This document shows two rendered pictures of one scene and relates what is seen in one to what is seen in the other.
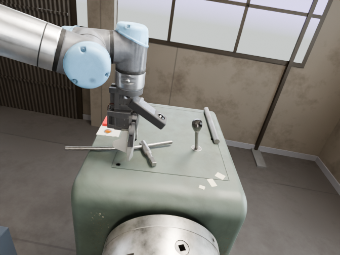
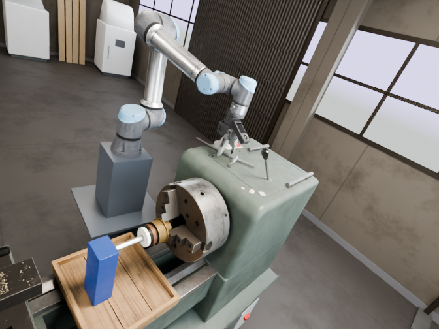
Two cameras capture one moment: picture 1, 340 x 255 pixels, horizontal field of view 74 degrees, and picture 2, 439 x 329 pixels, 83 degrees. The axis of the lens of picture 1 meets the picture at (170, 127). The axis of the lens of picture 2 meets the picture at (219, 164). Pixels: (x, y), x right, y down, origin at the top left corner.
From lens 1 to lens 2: 63 cm
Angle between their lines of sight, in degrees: 35
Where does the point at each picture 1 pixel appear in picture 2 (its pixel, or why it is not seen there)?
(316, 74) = not seen: outside the picture
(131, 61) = (238, 96)
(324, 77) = not seen: outside the picture
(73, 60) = (200, 78)
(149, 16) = (351, 107)
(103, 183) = (196, 156)
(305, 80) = not seen: outside the picture
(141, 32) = (248, 82)
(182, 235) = (208, 192)
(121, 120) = (224, 129)
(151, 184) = (217, 170)
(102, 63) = (210, 83)
